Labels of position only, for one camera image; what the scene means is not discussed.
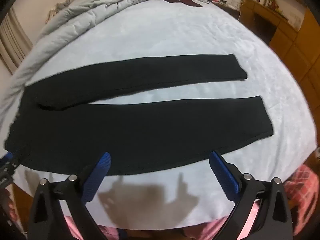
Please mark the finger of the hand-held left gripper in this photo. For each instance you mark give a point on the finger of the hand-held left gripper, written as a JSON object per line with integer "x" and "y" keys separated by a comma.
{"x": 7, "y": 157}

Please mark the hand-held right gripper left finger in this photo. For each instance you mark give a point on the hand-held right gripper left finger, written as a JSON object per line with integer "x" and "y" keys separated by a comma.
{"x": 97, "y": 177}

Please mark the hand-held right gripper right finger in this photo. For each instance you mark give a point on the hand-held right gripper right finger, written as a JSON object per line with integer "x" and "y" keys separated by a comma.
{"x": 225, "y": 177}

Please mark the black pants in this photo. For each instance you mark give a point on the black pants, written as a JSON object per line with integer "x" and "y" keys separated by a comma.
{"x": 150, "y": 130}

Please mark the beige curtain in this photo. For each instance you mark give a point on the beige curtain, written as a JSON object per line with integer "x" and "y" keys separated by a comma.
{"x": 12, "y": 42}

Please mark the light blue bed sheet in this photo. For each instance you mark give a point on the light blue bed sheet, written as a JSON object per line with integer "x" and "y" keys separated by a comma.
{"x": 162, "y": 35}

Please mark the patterned pillow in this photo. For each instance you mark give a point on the patterned pillow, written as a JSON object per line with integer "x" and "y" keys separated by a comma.
{"x": 58, "y": 8}

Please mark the wooden desk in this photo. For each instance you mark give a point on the wooden desk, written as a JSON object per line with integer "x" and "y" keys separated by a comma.
{"x": 265, "y": 15}

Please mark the grey quilt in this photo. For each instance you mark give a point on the grey quilt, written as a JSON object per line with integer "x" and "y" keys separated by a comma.
{"x": 100, "y": 10}

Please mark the dark nightstand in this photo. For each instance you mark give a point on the dark nightstand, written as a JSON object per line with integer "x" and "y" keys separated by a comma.
{"x": 225, "y": 5}

